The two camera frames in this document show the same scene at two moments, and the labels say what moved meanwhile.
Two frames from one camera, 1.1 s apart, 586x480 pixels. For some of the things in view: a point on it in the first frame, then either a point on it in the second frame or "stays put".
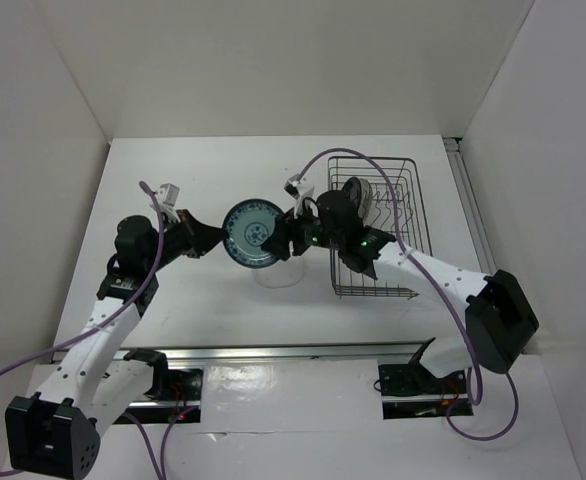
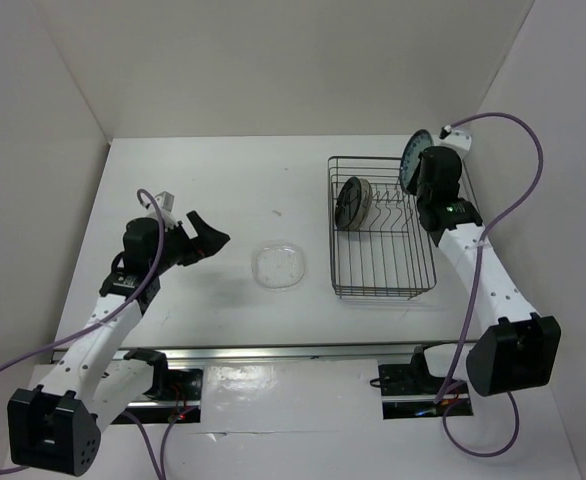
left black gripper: x=200 y=238 stays put
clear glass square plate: x=281 y=274 stays put
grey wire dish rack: x=396 y=202 stays put
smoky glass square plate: x=366 y=199 stays put
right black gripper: x=287 y=228 -> x=412 y=186
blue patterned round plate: x=247 y=225 -> x=411 y=158
